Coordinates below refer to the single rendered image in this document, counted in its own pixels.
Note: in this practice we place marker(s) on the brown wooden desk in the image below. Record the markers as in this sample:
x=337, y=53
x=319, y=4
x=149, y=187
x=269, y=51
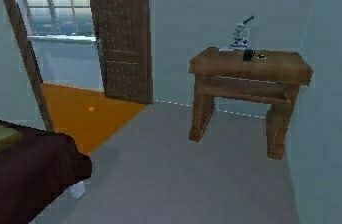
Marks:
x=249, y=68

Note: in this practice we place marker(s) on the brown wooden room door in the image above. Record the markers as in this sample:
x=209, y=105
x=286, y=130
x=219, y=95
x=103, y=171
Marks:
x=124, y=50

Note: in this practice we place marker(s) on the small black box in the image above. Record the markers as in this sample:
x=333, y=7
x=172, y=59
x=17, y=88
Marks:
x=248, y=55

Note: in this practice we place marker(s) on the white grey microscope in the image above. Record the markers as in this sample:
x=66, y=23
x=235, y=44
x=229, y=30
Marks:
x=241, y=35

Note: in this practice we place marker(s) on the small flat black object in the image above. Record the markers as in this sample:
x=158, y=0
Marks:
x=262, y=56

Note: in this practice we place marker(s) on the bed with dark maroon cover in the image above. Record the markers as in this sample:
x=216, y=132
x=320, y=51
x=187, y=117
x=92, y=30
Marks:
x=25, y=173

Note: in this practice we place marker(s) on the window with white frame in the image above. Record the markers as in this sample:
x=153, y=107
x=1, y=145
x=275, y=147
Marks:
x=60, y=18

